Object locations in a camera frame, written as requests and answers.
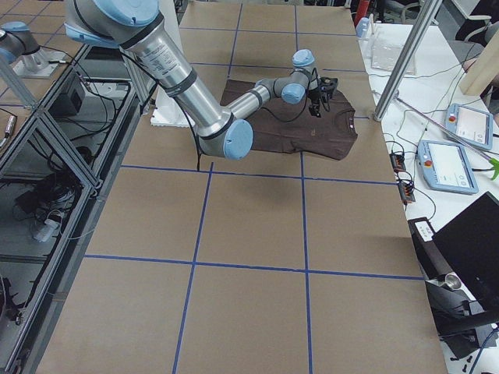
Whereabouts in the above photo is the teach pendant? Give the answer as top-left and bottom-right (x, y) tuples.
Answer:
(444, 104), (494, 151)
(417, 140), (479, 195)

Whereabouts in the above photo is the black power adapter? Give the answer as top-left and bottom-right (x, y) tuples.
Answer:
(48, 76), (85, 116)

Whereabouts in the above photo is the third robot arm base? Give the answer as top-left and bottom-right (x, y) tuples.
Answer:
(1, 21), (66, 79)

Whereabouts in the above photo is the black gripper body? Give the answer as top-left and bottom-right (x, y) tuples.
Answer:
(307, 85), (321, 110)

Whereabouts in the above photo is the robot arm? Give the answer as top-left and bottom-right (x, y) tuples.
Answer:
(65, 1), (320, 160)

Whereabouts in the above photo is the black labelled box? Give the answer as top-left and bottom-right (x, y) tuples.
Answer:
(408, 217), (455, 280)

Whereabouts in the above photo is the dark brown t-shirt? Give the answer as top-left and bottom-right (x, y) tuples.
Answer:
(220, 79), (359, 161)

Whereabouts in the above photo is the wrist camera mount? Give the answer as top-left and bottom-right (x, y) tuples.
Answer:
(319, 76), (338, 103)

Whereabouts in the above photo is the metal cup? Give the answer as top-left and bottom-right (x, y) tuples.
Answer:
(437, 273), (462, 291)

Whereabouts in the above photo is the far teach pendant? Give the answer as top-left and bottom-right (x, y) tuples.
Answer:
(444, 104), (494, 151)

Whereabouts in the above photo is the black laptop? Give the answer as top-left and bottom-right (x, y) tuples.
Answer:
(434, 192), (498, 309)

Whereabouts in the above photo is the aluminium frame post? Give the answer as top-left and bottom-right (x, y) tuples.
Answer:
(373, 0), (443, 122)

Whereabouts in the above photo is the black monitor stand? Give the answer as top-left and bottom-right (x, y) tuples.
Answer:
(425, 282), (498, 358)

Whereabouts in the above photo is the red cylinder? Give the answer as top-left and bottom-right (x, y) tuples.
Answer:
(355, 0), (370, 25)

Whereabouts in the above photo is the reacher grabber stick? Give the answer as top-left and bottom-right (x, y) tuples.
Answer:
(394, 90), (499, 180)

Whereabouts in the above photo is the clear plastic bag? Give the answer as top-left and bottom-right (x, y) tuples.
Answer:
(371, 39), (404, 72)

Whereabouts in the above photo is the near teach pendant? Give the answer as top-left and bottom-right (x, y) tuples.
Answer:
(417, 140), (479, 195)

